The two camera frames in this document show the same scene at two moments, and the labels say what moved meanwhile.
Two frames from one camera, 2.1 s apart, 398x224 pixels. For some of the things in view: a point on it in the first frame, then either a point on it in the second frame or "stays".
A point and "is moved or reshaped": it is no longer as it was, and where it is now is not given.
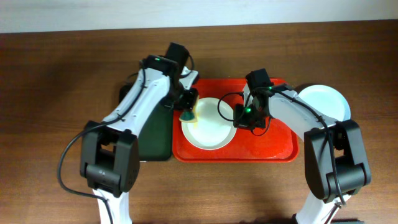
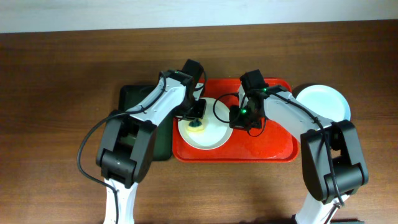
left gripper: (188, 102) to (199, 114)
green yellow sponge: (188, 116) is moved or reshaped
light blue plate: (326, 101) stays
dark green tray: (155, 140) stays
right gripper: (238, 109) stays
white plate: (214, 128) stays
